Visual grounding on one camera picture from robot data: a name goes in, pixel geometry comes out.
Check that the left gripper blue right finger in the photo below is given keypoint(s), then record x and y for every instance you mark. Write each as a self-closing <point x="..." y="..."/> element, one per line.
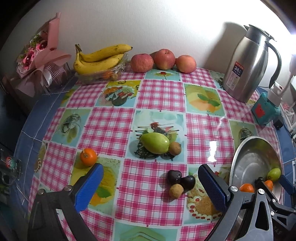
<point x="224" y="200"/>

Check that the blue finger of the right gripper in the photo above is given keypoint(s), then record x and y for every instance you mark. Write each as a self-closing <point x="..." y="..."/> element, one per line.
<point x="288" y="187"/>

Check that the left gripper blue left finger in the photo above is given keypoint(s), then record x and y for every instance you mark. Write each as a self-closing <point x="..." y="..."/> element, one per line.
<point x="74" y="199"/>

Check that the green apple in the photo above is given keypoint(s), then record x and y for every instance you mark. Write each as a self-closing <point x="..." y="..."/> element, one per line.
<point x="156" y="143"/>
<point x="274" y="174"/>

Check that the large orange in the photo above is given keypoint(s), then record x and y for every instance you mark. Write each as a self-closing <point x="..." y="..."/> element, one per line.
<point x="269" y="185"/>

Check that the medium orange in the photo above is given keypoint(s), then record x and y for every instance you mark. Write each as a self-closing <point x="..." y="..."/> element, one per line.
<point x="247" y="187"/>

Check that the dark plum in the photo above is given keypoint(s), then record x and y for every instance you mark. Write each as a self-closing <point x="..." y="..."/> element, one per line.
<point x="188" y="183"/>
<point x="173" y="177"/>

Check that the small orange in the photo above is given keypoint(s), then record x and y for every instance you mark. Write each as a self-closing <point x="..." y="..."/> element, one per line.
<point x="88" y="157"/>

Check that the brown kiwi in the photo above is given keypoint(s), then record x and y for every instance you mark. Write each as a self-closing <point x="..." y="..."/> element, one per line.
<point x="175" y="148"/>
<point x="176" y="191"/>

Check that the large steel basin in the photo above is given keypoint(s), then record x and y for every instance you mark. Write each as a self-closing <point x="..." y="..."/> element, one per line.
<point x="253" y="160"/>

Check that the black power adapter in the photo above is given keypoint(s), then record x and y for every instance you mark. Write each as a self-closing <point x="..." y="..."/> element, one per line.
<point x="278" y="123"/>

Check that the bottle with 28 label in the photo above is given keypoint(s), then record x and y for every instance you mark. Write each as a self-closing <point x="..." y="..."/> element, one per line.
<point x="10" y="168"/>

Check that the teal toy box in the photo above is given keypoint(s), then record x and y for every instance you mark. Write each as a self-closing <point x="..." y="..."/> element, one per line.
<point x="264" y="110"/>

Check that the blue denim table cover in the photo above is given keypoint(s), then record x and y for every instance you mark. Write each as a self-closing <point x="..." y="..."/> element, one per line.
<point x="30" y="140"/>

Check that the checkered fruit tablecloth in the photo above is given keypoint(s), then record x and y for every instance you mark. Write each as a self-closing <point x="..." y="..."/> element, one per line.
<point x="132" y="201"/>

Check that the stainless steel thermos jug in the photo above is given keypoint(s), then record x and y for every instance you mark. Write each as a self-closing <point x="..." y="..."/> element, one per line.
<point x="248" y="64"/>

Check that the clear plastic fruit tray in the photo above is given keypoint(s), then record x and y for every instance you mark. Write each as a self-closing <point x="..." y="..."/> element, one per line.
<point x="109" y="69"/>

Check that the yellow banana bunch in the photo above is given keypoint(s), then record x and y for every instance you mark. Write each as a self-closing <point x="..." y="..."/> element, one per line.
<point x="100" y="60"/>

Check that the red apple right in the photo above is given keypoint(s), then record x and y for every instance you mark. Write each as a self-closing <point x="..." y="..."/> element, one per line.
<point x="186" y="64"/>

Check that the red apple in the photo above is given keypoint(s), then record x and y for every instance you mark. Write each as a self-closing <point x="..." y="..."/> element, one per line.
<point x="164" y="59"/>
<point x="186" y="64"/>
<point x="141" y="63"/>

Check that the pink flower bouquet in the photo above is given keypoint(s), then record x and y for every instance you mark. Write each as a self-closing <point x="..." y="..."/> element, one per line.
<point x="42" y="66"/>

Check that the red apple left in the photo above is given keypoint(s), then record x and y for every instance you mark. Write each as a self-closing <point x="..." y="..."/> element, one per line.
<point x="141" y="63"/>

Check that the red apple middle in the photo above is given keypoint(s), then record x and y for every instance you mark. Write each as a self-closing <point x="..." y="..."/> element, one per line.
<point x="164" y="59"/>

